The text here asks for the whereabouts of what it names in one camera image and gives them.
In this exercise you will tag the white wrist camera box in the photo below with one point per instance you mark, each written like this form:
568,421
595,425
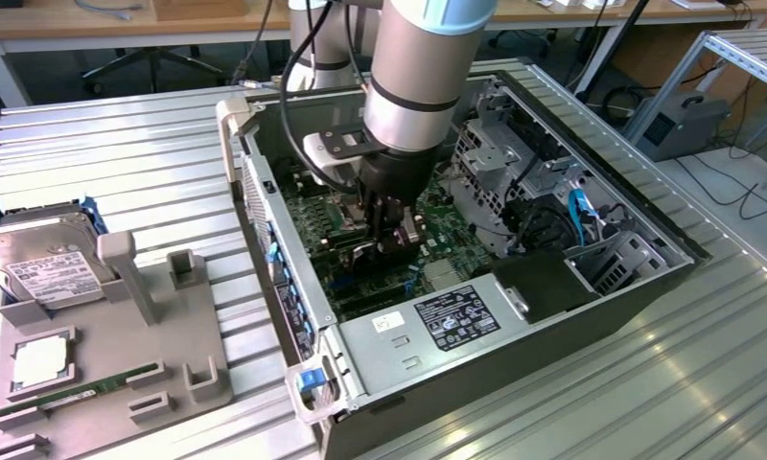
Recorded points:
332,151

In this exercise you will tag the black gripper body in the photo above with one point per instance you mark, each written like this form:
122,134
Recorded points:
396,175

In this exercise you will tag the black slanted pole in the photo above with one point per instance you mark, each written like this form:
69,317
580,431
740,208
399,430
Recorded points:
632,14

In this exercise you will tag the black expansion slot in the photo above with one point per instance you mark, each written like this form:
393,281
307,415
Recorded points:
376,299

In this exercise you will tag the green motherboard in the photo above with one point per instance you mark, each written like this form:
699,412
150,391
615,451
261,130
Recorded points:
451,220

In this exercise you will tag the grey parts rack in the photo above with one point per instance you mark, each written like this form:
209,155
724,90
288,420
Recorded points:
101,335

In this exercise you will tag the black office chair base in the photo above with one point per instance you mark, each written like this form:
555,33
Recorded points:
544,36
149,62

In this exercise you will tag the grey controller box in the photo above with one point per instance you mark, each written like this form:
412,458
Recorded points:
683,129

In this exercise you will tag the silver metal drive cage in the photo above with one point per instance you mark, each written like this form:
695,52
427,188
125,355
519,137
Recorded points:
492,163

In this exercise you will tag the hard disk with blue carrier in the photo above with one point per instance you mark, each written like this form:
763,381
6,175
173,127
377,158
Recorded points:
32,268

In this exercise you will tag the aluminium profile frame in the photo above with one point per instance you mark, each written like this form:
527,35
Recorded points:
742,48

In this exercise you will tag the open black PC case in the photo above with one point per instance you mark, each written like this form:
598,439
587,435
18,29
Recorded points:
517,383

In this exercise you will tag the metal disk bay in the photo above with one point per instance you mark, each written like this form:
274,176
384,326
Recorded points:
620,263

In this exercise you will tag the wooden desk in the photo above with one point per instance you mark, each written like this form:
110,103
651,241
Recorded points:
69,26

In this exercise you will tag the CPU socket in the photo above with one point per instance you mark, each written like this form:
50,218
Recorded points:
345,211

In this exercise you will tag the blue case latch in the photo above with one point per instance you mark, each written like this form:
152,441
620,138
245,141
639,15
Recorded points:
312,379

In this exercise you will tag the blue expansion slot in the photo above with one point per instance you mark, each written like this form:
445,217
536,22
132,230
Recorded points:
341,283

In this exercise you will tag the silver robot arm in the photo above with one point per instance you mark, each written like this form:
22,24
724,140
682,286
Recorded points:
408,72

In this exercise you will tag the grey power supply unit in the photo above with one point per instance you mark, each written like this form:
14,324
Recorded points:
389,354

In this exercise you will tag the silver CPU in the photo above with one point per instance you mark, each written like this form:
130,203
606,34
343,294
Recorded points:
38,363

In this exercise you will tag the green RAM stick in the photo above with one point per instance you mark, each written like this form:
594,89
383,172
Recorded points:
82,390

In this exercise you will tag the brown cardboard box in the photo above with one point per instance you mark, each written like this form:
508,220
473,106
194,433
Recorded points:
197,8

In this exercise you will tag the black plastic shroud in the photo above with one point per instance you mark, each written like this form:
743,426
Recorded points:
543,287

